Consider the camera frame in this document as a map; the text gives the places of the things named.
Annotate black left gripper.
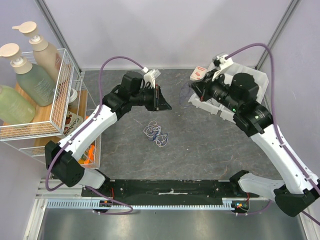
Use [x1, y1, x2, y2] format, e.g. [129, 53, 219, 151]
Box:
[131, 85, 172, 112]

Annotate purple thin cable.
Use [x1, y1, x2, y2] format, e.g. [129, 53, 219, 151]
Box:
[179, 81, 198, 107]

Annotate white thin cable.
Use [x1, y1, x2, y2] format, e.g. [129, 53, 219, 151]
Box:
[143, 120, 169, 148]

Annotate blue thin cable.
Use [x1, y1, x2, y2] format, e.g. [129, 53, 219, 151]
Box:
[147, 129, 169, 146]

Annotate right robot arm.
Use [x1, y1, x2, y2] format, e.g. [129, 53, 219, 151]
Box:
[189, 71, 320, 217]

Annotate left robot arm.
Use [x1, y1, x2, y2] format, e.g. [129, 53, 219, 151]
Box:
[44, 69, 172, 197]

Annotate white plastic compartment tray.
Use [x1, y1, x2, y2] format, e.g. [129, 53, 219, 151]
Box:
[188, 61, 269, 123]

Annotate small red white box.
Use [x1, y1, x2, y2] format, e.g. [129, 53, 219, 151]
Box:
[189, 66, 207, 81]

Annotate small white cup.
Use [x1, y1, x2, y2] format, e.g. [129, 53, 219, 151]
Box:
[68, 88, 78, 105]

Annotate brown white snack bag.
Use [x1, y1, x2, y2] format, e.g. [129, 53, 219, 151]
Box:
[58, 111, 84, 139]

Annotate orange snack packet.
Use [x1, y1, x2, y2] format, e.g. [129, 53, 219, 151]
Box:
[78, 143, 96, 165]

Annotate wooden shelf board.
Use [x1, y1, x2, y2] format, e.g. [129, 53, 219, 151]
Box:
[0, 80, 88, 157]

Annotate beige pump bottle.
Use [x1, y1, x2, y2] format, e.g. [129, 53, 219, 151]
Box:
[12, 21, 62, 83]

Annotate grey-green pump bottle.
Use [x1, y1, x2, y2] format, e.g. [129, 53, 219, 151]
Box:
[0, 43, 56, 107]

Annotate light green bottle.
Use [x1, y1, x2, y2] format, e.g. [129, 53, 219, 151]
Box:
[0, 85, 36, 125]

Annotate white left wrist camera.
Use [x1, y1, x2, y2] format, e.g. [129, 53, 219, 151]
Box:
[142, 67, 161, 88]

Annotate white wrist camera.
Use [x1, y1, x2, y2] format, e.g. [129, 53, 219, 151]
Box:
[212, 53, 234, 81]
[142, 67, 161, 88]

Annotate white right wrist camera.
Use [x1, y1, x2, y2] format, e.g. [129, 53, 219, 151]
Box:
[212, 53, 234, 81]

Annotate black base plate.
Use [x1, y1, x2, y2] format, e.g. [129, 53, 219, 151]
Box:
[97, 179, 247, 205]

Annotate white slotted cable duct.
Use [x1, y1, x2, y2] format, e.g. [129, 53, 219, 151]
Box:
[46, 198, 235, 211]

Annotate white wire basket shelf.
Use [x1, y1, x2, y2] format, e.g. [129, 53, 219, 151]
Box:
[0, 48, 97, 164]

